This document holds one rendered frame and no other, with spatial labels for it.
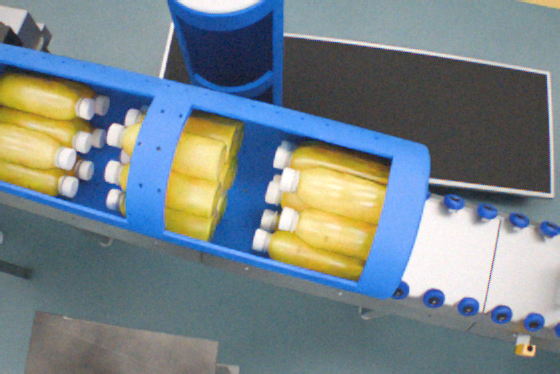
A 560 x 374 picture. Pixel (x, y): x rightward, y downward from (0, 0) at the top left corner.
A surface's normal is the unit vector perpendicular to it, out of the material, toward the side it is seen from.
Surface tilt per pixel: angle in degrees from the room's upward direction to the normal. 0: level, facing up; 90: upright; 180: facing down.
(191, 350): 4
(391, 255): 37
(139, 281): 0
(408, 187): 8
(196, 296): 0
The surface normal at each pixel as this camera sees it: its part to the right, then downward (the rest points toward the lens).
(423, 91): 0.01, -0.25
